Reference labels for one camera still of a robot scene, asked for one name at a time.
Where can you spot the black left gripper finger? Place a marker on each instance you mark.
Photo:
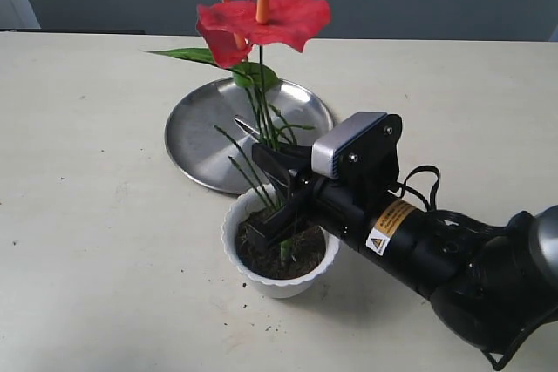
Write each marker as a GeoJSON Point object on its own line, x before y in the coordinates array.
{"type": "Point", "coordinates": [297, 212]}

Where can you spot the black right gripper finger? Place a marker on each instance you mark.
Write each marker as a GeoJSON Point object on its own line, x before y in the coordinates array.
{"type": "Point", "coordinates": [288, 167]}

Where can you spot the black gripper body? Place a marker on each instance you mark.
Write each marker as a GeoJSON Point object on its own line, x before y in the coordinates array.
{"type": "Point", "coordinates": [370, 215]}

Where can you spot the white scalloped flower pot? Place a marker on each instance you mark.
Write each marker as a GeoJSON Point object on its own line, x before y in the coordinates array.
{"type": "Point", "coordinates": [244, 205]}

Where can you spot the silver metal spoon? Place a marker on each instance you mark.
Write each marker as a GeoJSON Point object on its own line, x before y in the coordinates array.
{"type": "Point", "coordinates": [248, 131]}

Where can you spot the red artificial anthurium flower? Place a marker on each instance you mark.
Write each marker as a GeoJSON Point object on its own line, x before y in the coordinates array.
{"type": "Point", "coordinates": [236, 33]}

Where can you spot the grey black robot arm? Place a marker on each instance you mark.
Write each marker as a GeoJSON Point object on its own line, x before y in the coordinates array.
{"type": "Point", "coordinates": [492, 286]}

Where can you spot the dark soil in pot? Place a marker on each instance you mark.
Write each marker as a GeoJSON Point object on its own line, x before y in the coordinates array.
{"type": "Point", "coordinates": [307, 250]}

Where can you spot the round stainless steel plate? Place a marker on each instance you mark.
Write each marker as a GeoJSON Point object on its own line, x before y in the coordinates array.
{"type": "Point", "coordinates": [202, 136]}

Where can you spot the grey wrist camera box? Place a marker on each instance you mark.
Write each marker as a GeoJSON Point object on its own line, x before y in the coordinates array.
{"type": "Point", "coordinates": [361, 151]}

